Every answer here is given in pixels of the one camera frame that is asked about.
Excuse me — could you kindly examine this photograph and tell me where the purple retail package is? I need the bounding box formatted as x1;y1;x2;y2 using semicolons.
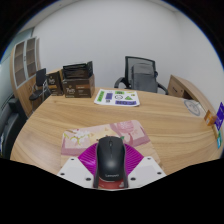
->
214;101;224;132

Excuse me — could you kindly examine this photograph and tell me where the white sheet with coloured shapes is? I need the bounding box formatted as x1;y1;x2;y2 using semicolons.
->
93;88;141;108

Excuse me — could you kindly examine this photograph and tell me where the dark brown tall box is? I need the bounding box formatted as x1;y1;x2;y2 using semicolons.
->
46;70;65;97

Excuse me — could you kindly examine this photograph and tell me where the small green box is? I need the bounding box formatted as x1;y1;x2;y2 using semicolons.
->
216;129;224;143

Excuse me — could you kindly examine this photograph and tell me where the wooden side desk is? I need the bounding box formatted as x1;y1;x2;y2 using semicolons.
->
166;74;209;113

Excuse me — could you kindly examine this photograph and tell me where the black computer mouse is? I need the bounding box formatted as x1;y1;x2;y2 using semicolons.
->
94;135;127;183

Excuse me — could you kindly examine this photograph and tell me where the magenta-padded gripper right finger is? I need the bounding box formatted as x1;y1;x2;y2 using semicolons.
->
122;143;167;189

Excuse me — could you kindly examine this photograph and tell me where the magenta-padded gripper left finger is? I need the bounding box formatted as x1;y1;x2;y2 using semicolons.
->
57;143;100;189

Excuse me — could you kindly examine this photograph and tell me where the wooden shelf cabinet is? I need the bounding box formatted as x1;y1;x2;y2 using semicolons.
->
9;35;43;118

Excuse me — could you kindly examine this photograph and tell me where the black leather chair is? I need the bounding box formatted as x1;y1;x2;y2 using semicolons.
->
0;96;28;158

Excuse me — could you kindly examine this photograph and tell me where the cartoon dog print mouse pad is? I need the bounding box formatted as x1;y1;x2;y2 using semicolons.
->
60;119;162;190

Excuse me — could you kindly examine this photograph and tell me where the small black chair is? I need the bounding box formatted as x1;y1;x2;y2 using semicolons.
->
28;67;52;102

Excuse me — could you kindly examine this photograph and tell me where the black mesh office chair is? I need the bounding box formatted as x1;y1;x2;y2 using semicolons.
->
113;55;169;96

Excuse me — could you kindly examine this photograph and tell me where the grey backpack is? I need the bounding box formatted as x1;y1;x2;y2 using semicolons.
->
130;63;158;94

